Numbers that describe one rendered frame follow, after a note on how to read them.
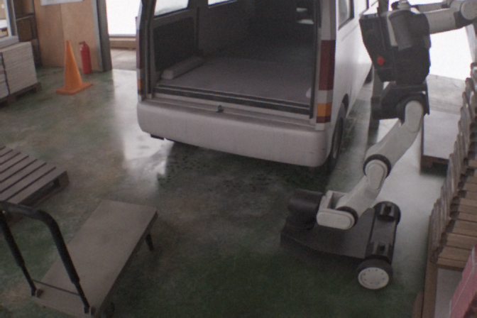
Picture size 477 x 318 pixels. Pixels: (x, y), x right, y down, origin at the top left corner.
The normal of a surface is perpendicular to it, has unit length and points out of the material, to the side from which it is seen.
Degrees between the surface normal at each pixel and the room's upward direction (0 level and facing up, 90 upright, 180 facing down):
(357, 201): 90
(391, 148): 90
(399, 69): 100
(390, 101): 90
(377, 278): 90
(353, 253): 0
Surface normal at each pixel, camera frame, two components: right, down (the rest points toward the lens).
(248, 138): -0.38, 0.36
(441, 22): -0.07, 0.33
